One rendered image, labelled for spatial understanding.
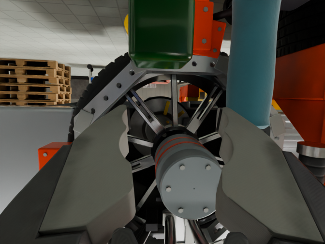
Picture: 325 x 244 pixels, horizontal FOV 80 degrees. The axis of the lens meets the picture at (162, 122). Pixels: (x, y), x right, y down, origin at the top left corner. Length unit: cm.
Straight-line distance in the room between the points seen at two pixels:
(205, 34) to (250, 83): 18
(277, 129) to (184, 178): 31
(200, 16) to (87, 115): 36
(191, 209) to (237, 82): 26
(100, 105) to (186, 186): 28
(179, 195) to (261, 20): 35
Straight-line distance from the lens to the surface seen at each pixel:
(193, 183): 38
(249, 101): 41
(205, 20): 52
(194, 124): 61
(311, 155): 36
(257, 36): 42
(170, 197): 39
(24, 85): 500
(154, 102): 99
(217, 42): 53
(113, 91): 49
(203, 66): 51
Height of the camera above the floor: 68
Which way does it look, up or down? 7 degrees up
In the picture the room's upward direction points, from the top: 179 degrees counter-clockwise
